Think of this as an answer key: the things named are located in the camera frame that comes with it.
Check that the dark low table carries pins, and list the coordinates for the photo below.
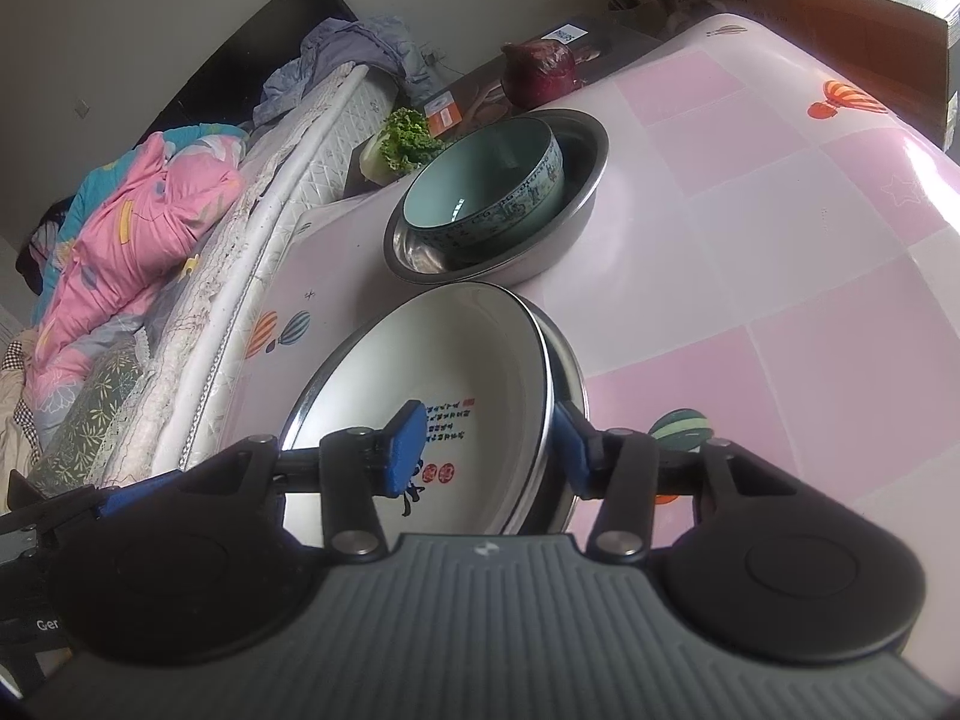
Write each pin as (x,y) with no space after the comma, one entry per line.
(600,37)

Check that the green leaf-print pillow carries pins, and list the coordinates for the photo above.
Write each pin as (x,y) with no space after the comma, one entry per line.
(90,405)

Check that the teal ceramic bowl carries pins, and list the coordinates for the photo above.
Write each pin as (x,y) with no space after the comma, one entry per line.
(480,172)

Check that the checked cloth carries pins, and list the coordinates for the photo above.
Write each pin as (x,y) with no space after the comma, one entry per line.
(15,397)

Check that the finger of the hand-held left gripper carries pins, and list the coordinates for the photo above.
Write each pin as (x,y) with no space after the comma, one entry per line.
(135,499)

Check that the white mattress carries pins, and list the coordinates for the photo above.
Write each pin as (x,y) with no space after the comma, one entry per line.
(247,240)

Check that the red cabbage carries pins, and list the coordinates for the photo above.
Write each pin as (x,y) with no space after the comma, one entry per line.
(541,75)

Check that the dark wooden headboard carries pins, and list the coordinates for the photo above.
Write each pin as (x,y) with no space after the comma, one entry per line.
(225,67)

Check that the napa cabbage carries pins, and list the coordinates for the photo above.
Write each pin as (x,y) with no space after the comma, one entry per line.
(401,142)

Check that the pink floral quilt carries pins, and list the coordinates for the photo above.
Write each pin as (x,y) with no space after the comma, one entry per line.
(127,240)

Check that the grey-blue crumpled clothes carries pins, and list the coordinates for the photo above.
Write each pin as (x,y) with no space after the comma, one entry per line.
(337,52)

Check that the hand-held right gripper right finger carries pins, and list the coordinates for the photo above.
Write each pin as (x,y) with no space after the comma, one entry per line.
(571,454)

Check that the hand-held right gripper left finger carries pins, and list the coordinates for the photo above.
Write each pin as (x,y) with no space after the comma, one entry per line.
(401,454)

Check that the stainless steel bowl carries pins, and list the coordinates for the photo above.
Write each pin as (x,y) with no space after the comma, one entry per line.
(577,187)

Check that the white ceramic plate with print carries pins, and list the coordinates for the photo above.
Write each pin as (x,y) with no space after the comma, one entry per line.
(465,360)

